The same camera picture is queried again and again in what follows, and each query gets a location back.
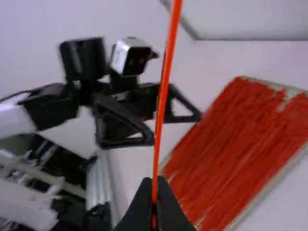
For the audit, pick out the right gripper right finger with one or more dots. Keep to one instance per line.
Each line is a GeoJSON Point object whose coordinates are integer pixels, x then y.
{"type": "Point", "coordinates": [170, 211]}

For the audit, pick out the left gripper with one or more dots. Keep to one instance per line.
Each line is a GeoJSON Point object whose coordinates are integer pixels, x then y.
{"type": "Point", "coordinates": [144, 101]}

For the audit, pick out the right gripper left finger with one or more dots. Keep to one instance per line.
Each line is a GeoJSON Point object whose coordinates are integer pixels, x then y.
{"type": "Point", "coordinates": [142, 211]}

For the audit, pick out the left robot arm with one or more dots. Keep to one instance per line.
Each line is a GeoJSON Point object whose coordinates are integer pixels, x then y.
{"type": "Point", "coordinates": [9, 115]}

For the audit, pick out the silver rails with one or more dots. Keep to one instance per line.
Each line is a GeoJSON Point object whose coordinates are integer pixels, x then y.
{"type": "Point", "coordinates": [98, 183]}

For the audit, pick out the pale tray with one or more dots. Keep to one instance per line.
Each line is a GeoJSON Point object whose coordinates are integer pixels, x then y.
{"type": "Point", "coordinates": [285, 102]}

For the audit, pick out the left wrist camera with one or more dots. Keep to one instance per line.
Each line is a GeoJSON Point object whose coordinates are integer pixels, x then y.
{"type": "Point", "coordinates": [134, 57]}

